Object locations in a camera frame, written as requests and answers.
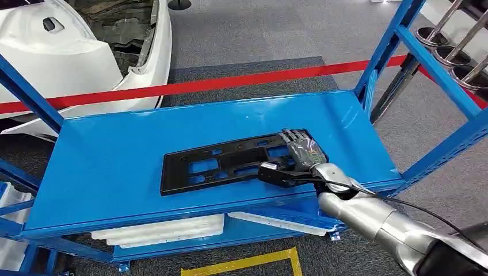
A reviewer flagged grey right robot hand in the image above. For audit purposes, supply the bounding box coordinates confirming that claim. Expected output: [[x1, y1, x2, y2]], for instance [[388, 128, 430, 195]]
[[277, 128, 329, 172]]

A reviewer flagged black plastic panel with cutouts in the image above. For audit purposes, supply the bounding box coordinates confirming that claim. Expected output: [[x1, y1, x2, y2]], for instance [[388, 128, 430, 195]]
[[160, 129, 318, 197]]

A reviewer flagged red barrier belt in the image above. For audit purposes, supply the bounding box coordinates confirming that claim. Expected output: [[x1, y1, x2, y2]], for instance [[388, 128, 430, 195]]
[[417, 65, 488, 110], [0, 55, 409, 115]]

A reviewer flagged white ribbed plastic panel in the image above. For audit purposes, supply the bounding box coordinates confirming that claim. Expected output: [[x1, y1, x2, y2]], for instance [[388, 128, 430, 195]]
[[90, 214, 226, 240], [106, 228, 225, 247], [119, 237, 181, 250]]

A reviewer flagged black round floor base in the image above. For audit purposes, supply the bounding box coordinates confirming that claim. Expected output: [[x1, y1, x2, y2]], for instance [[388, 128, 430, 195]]
[[167, 0, 193, 12]]

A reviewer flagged white car body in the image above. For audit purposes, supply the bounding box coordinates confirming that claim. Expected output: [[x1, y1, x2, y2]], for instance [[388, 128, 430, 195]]
[[0, 0, 173, 138]]

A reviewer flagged small blue metal rack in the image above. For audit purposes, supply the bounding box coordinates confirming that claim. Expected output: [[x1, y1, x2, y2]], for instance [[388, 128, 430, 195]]
[[0, 182, 73, 276]]

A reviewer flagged white moulded panel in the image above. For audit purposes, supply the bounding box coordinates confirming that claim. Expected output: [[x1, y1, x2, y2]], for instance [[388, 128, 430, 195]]
[[0, 186, 33, 272]]

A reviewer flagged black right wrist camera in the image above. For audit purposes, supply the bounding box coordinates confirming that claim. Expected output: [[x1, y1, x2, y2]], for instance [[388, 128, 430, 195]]
[[258, 161, 319, 189]]

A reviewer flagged dark stanchion post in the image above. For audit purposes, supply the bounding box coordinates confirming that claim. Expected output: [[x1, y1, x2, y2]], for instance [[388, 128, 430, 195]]
[[369, 53, 421, 125]]

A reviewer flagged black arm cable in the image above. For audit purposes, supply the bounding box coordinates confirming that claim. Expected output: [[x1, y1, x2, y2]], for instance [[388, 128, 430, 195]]
[[314, 177, 488, 255]]

